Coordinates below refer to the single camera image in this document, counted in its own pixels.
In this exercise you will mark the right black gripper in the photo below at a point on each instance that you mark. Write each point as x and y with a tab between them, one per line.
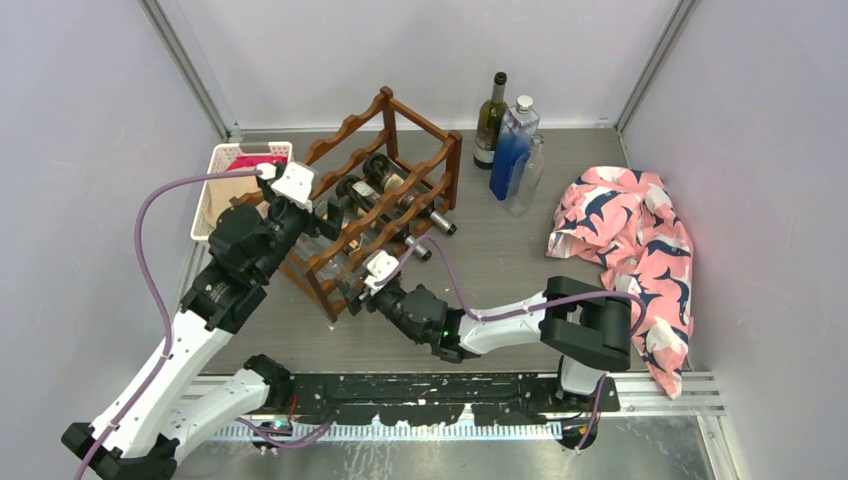
355	299

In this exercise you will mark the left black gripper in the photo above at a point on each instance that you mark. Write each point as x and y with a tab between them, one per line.
326	226

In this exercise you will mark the clear slim glass bottle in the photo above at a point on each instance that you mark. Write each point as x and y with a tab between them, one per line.
318	283

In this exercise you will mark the dark green wine bottle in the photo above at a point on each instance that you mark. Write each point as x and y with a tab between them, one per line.
388	175

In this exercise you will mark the brown wooden wine rack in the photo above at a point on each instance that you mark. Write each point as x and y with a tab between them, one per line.
437	175

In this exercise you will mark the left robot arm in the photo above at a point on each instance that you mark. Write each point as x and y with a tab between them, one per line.
144	433

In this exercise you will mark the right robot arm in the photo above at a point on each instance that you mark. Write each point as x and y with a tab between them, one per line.
588	326

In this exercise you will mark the clear square slim bottle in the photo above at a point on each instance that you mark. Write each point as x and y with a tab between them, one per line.
525	178

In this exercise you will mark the olive green wine bottle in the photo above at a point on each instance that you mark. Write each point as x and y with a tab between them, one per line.
489	123

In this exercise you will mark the blue clear square bottle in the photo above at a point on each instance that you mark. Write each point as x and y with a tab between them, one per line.
518	125

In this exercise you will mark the beige cloth in basket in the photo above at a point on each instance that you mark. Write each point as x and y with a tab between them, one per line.
226	193

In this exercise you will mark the pink shark print cloth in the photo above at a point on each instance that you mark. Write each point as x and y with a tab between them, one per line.
624	220

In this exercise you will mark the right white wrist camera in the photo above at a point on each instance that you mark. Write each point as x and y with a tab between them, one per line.
380	267

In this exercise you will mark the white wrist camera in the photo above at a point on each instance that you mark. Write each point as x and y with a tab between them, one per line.
380	267
293	181

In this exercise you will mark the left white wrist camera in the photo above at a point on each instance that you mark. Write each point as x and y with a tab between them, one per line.
293	181

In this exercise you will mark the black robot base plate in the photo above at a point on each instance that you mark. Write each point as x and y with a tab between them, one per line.
425	399

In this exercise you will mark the white slotted cable duct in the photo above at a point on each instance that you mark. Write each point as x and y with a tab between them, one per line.
464	430

